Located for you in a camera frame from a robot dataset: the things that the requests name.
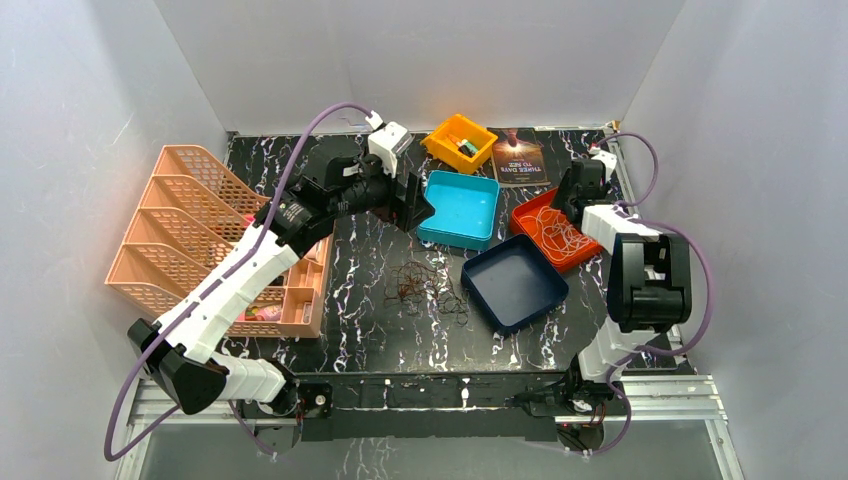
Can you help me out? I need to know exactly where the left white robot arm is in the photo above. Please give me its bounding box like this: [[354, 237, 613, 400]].
[[127, 138, 435, 416]]

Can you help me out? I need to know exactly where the navy square tray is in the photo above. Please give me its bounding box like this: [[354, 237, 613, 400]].
[[460, 234, 569, 335]]

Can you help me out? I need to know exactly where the cable bundle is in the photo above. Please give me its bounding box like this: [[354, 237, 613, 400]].
[[382, 260, 472, 327]]

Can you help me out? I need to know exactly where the pink eraser pack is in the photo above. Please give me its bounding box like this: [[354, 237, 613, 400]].
[[239, 303, 282, 323]]

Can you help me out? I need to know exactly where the yellow plastic bin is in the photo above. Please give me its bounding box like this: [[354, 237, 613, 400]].
[[420, 114, 497, 174]]

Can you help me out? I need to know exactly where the peach mesh file rack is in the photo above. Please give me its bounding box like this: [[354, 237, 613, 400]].
[[105, 145, 267, 317]]

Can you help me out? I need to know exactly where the orange square tray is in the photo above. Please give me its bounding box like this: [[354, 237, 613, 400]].
[[509, 188, 602, 273]]

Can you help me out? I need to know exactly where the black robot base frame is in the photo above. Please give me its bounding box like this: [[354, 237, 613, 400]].
[[235, 366, 627, 452]]

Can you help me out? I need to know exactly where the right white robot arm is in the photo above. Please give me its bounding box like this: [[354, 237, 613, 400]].
[[551, 159, 692, 414]]

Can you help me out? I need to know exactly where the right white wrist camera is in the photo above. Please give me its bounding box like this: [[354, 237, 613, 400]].
[[589, 144, 618, 182]]

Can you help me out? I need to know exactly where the peach compartment organizer tray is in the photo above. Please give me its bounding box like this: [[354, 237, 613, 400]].
[[227, 234, 334, 338]]

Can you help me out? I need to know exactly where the cyan square tray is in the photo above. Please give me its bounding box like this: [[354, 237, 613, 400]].
[[416, 170, 500, 251]]

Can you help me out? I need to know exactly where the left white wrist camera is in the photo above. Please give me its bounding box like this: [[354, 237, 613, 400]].
[[366, 111, 412, 178]]

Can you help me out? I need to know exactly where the white cable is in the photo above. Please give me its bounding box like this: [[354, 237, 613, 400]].
[[533, 205, 578, 250], [539, 215, 594, 261]]

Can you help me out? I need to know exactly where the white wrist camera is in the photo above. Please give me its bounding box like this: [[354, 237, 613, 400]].
[[366, 111, 412, 178], [589, 144, 618, 182]]

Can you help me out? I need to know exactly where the dark paperback book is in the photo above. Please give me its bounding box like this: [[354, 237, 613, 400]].
[[492, 128, 550, 188]]

